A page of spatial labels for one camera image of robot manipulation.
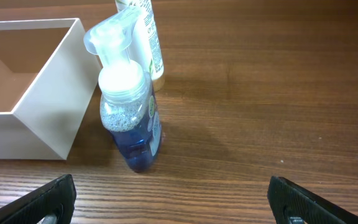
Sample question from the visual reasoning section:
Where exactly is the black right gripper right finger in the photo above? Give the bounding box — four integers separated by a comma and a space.
267, 176, 358, 224

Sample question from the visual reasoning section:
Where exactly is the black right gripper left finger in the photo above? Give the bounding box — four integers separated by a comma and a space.
0, 174, 76, 223

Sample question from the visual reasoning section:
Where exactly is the white bamboo-print lotion tube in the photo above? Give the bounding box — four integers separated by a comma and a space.
115, 0, 165, 91

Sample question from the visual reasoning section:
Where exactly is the white open cardboard box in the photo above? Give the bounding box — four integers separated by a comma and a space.
0, 18, 101, 160

